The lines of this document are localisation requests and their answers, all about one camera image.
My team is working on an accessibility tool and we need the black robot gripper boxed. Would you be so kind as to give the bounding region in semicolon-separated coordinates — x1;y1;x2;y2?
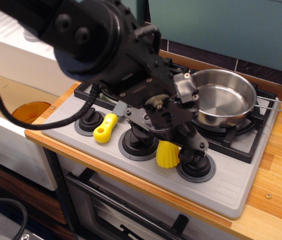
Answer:
98;56;209;165

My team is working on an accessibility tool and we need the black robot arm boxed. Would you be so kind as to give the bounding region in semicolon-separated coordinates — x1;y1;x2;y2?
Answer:
0;0;208;164

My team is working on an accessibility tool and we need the yellow toy corn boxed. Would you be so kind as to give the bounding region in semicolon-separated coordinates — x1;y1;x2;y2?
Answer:
156;141;180;169

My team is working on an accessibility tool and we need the black middle stove knob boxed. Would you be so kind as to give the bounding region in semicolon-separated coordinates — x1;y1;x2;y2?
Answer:
118;129;159;162

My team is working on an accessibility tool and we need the black stove knob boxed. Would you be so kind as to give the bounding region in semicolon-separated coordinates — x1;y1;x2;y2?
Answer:
75;107;105;137
176;154;216;184
118;129;159;162

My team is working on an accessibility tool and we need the black right stove knob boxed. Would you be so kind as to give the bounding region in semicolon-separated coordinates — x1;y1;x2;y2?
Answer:
176;154;216;184

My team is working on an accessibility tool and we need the grey toy stove top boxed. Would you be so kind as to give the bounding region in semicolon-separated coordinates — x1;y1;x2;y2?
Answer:
40;79;281;220

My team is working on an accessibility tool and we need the black right burner grate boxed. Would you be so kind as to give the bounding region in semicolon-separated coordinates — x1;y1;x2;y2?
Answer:
175;68;277;164

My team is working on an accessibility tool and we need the black burner grate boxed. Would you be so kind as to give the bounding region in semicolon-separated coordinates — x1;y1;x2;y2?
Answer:
175;68;277;164
74;57;190;110

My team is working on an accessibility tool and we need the stainless steel pan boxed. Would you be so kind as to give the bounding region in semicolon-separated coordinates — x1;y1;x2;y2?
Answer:
191;69;282;128

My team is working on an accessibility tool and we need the black left stove knob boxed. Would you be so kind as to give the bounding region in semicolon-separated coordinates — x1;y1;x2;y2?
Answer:
75;107;105;137

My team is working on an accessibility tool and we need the toy oven door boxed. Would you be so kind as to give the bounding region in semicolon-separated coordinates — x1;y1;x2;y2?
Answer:
66;169;234;240

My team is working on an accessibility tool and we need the black left burner grate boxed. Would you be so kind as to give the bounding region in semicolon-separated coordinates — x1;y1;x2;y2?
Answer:
74;57;190;110

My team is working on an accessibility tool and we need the orange plastic bowl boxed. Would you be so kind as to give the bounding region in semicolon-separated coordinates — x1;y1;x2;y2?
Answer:
11;101;51;127

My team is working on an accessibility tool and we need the white toy sink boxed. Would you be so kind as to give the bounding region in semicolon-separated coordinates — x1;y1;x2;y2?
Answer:
0;11;74;191

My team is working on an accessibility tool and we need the grey toy faucet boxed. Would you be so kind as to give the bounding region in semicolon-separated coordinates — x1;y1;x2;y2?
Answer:
23;29;40;43

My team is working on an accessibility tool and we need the yellow handled grey spatula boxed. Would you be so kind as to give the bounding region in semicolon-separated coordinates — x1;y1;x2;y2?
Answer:
93;100;127;144

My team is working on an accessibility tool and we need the black braided cable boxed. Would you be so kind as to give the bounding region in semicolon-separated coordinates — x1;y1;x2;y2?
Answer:
0;24;100;240

